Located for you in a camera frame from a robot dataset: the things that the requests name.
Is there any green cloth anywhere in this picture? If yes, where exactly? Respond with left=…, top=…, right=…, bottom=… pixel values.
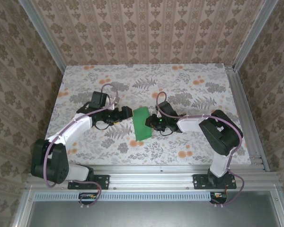
left=132, top=106, right=155, bottom=142

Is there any floral patterned table cover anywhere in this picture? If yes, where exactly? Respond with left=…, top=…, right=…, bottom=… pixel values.
left=37, top=63, right=252, bottom=166

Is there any small connector board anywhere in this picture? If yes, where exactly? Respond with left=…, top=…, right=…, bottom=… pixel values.
left=210, top=192, right=228, bottom=204
left=79, top=192, right=98, bottom=205

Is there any grey metal panel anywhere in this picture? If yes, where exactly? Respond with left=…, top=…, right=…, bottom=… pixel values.
left=26, top=200, right=283, bottom=227

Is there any thin black right gripper cable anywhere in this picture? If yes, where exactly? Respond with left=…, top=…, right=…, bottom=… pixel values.
left=160, top=127, right=175, bottom=136

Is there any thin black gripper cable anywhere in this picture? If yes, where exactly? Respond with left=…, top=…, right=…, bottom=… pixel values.
left=160, top=127, right=175, bottom=136
left=93, top=120, right=115, bottom=131

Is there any thin black left gripper cable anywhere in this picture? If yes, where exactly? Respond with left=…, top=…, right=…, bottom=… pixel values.
left=93, top=120, right=115, bottom=131

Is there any aluminium front frame rail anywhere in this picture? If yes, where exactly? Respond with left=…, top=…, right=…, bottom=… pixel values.
left=25, top=165, right=279, bottom=190

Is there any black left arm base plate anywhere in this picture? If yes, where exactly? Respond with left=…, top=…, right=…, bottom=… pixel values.
left=68, top=174, right=110, bottom=190

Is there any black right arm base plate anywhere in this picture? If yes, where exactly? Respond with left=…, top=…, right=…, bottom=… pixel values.
left=193, top=174, right=237, bottom=190

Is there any grey slotted cable duct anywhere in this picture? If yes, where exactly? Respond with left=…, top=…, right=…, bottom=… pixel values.
left=34, top=191, right=213, bottom=201

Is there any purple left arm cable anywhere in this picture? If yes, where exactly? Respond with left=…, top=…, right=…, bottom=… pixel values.
left=44, top=84, right=120, bottom=210

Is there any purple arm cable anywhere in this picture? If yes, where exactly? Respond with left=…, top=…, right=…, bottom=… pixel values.
left=44, top=84, right=120, bottom=210
left=155, top=91, right=245, bottom=209

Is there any aluminium side rail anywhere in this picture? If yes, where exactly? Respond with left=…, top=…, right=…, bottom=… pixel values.
left=224, top=65, right=271, bottom=172

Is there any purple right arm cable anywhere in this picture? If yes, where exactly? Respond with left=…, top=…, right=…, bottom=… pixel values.
left=155, top=91, right=245, bottom=209

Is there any aluminium corner post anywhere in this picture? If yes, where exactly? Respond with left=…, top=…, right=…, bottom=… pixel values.
left=231, top=0, right=279, bottom=71
left=18, top=0, right=67, bottom=74

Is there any aluminium frame bar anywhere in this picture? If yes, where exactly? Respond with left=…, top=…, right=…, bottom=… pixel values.
left=271, top=186, right=284, bottom=227
left=10, top=186, right=36, bottom=227

